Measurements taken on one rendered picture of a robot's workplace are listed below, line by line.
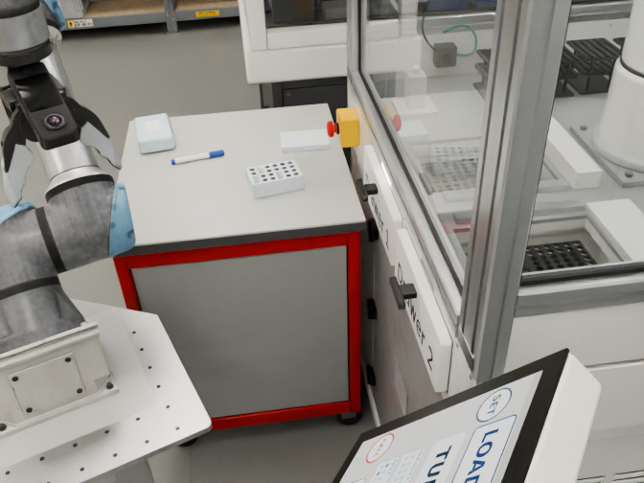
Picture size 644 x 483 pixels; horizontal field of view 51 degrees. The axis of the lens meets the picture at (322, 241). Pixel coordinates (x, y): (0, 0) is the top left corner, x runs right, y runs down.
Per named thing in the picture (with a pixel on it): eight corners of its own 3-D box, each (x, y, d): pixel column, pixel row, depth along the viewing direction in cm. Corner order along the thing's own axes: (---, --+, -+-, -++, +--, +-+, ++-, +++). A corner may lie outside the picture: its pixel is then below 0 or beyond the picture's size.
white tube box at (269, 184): (254, 198, 160) (252, 185, 158) (246, 181, 166) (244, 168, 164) (304, 189, 163) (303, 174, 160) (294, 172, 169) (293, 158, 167)
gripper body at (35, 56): (65, 111, 94) (38, 26, 87) (86, 134, 88) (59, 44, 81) (9, 128, 91) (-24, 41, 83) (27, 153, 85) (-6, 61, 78)
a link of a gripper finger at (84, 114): (113, 126, 92) (60, 88, 86) (117, 129, 91) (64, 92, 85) (91, 152, 93) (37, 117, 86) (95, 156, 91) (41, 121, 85)
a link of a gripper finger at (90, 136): (121, 140, 99) (70, 104, 92) (136, 155, 95) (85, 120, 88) (107, 156, 99) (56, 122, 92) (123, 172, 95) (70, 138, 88)
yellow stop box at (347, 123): (338, 149, 162) (337, 121, 158) (333, 134, 168) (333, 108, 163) (359, 147, 162) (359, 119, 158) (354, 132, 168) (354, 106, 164)
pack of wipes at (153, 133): (176, 149, 181) (173, 134, 178) (140, 155, 179) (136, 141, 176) (170, 126, 192) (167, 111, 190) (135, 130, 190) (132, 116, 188)
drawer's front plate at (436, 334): (435, 394, 103) (441, 343, 97) (394, 275, 126) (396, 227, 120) (447, 393, 103) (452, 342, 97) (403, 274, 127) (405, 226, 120)
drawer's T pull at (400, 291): (399, 311, 107) (399, 305, 106) (388, 281, 113) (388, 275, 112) (421, 309, 107) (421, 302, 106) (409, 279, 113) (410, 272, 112)
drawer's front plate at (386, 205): (391, 267, 128) (393, 219, 122) (363, 187, 152) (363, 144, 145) (400, 266, 129) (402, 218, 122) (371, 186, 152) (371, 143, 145)
